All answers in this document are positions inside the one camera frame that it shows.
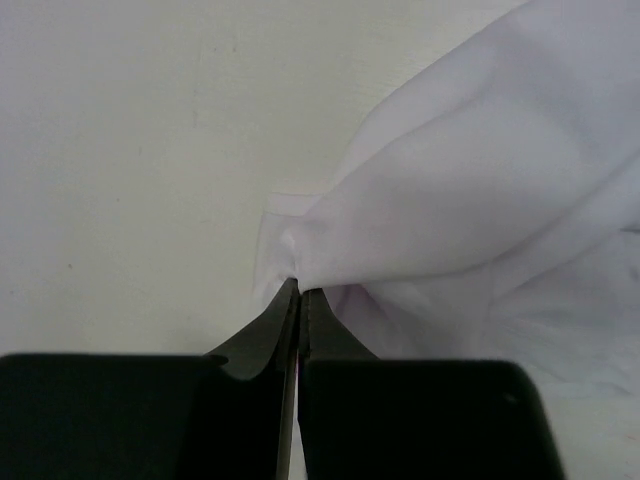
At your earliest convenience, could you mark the white t shirt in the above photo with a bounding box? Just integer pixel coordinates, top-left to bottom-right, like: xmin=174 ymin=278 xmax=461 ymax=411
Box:
xmin=254 ymin=1 xmax=639 ymax=479

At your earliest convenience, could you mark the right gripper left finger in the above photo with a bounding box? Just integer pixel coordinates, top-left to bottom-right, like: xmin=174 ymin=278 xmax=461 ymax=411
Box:
xmin=1 ymin=279 xmax=300 ymax=479

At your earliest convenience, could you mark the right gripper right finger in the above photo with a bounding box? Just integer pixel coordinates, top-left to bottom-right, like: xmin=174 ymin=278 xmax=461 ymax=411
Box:
xmin=298 ymin=290 xmax=565 ymax=479

